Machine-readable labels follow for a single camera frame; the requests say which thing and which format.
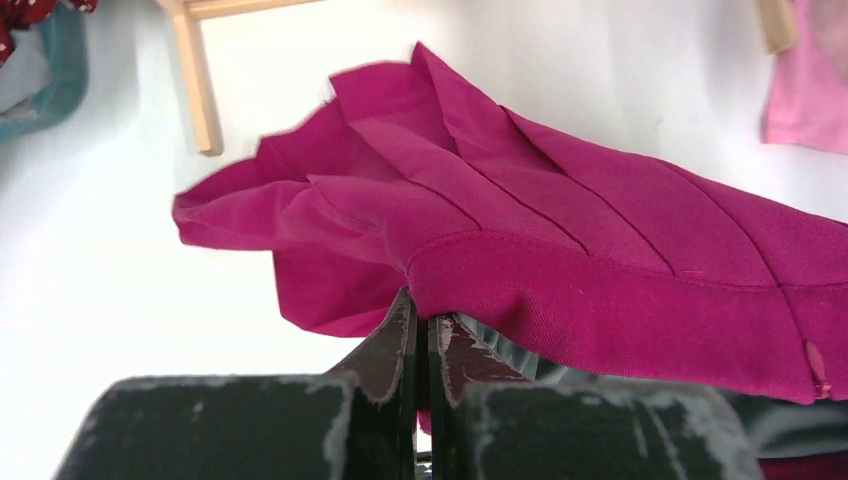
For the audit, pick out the red polka dot garment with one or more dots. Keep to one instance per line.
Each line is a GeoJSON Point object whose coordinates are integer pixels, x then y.
{"type": "Point", "coordinates": [21, 14]}

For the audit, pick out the wooden clothes rack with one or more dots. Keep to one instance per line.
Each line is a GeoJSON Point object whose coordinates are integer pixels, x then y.
{"type": "Point", "coordinates": [778, 22]}

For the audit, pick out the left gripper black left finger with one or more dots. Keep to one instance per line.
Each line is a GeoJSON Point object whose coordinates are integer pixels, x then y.
{"type": "Point", "coordinates": [381, 361]}

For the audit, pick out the teal basket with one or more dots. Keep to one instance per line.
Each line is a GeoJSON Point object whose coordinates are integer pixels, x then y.
{"type": "Point", "coordinates": [46, 79]}

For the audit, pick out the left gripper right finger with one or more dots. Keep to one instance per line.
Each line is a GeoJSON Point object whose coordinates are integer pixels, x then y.
{"type": "Point", "coordinates": [458, 358]}

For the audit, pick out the pink towel garment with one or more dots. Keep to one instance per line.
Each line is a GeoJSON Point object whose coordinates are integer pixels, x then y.
{"type": "Point", "coordinates": [807, 101]}

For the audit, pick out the magenta garment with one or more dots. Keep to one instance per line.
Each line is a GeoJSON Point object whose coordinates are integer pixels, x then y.
{"type": "Point", "coordinates": [605, 261]}

